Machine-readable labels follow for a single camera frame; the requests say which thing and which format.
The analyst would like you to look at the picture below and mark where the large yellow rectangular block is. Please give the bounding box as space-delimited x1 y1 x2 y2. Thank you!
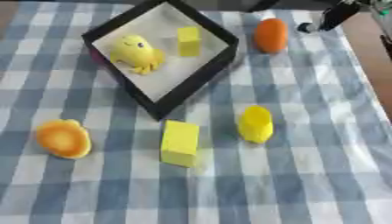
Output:
159 119 202 169

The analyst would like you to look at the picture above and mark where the orange oval toy fruit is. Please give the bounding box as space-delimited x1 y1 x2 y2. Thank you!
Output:
252 17 291 54

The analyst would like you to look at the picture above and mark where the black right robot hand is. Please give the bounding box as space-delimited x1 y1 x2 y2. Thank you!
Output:
295 0 365 34

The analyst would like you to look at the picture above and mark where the orange half toy fruit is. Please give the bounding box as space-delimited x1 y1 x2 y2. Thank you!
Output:
33 118 94 160

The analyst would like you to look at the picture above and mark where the yellow octopus soft toy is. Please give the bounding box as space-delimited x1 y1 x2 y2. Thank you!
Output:
107 34 167 76

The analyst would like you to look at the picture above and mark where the small yellow block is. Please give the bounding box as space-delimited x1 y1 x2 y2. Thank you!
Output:
176 26 202 58

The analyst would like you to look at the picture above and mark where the black box with white inside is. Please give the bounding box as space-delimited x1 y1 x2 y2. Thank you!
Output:
80 0 241 122

